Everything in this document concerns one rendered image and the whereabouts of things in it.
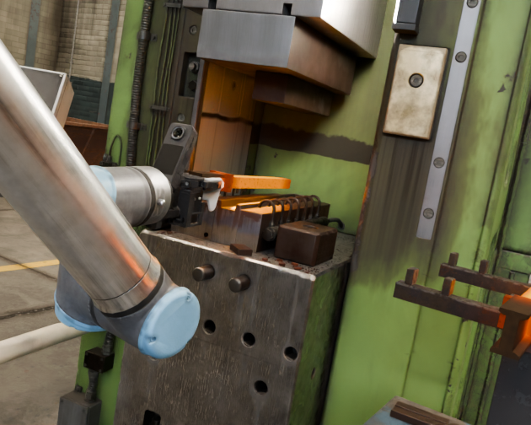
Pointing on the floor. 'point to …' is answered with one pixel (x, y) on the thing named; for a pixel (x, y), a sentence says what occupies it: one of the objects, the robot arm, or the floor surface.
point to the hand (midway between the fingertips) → (215, 178)
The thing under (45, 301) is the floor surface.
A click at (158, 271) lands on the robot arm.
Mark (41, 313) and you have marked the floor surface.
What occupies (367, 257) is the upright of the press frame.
